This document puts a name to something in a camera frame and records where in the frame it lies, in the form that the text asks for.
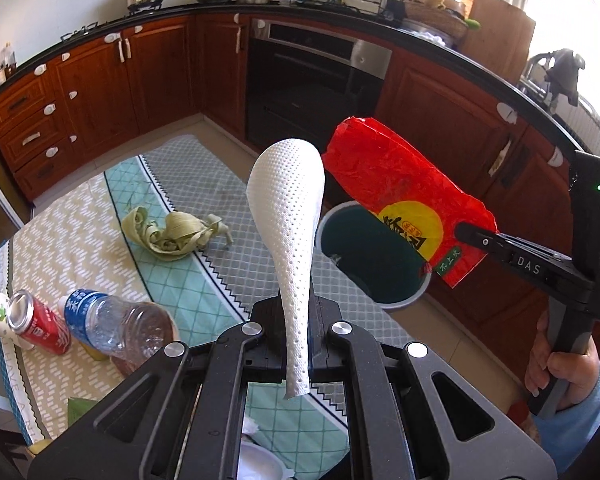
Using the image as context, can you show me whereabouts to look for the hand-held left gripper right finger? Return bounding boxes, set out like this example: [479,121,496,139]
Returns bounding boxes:
[310,297,556,480]

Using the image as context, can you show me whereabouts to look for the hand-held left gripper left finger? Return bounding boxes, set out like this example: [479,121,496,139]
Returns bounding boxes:
[27,297,287,480]

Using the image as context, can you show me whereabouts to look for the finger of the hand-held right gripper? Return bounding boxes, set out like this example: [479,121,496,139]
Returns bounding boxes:
[455,223,511,262]

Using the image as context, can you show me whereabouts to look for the grey trash bin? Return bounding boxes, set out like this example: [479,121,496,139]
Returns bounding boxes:
[314,200,433,309]

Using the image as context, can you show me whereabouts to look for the red plastic bag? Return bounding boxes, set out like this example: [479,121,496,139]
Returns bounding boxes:
[321,116,499,289]

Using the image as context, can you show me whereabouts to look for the white paper towel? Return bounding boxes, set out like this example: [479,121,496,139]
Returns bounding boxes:
[245,137,327,402]

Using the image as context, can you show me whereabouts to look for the person's right forearm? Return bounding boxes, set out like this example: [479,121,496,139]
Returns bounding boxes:
[532,360,600,471]

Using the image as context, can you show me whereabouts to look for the person's right hand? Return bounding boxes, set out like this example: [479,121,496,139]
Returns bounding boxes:
[525,310,600,406]

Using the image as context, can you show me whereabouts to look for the patterned tablecloth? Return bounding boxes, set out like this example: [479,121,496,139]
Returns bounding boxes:
[0,135,416,466]

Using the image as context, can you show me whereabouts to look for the white plastic container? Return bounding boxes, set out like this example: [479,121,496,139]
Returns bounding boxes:
[240,442,293,480]

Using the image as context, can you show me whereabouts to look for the wooden sink cabinet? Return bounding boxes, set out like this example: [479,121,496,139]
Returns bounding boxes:
[375,50,596,351]

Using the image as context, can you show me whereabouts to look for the green leaf strips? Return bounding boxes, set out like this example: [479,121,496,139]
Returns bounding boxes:
[120,206,232,261]

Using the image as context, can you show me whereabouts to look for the clear plastic bottle blue label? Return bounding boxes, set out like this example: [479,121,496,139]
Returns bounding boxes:
[62,288,180,376]

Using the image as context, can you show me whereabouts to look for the grey kitchen faucet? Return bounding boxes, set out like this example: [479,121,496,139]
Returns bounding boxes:
[520,49,586,106]

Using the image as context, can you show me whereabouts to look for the wooden cutting board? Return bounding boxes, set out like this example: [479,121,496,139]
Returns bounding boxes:
[460,0,537,83]

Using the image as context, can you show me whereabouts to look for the red soda can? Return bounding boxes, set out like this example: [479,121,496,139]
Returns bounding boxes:
[6,290,72,356]

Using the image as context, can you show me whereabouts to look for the wicker basket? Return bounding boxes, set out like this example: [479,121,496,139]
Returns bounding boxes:
[405,2,468,41]

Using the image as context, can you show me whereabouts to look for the built-in black oven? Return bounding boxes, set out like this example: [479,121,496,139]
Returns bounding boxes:
[245,19,393,156]

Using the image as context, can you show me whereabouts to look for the wooden base cabinet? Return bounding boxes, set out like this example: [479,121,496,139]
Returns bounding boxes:
[55,15,251,161]

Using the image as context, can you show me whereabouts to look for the wooden drawer cabinet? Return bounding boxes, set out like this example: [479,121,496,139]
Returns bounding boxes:
[0,55,81,201]

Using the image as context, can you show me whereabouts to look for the black kitchen countertop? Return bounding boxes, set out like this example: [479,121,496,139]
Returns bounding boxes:
[0,2,600,186]

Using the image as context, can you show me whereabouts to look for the gas stove burner grate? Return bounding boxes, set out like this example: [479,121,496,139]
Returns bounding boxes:
[60,22,98,41]

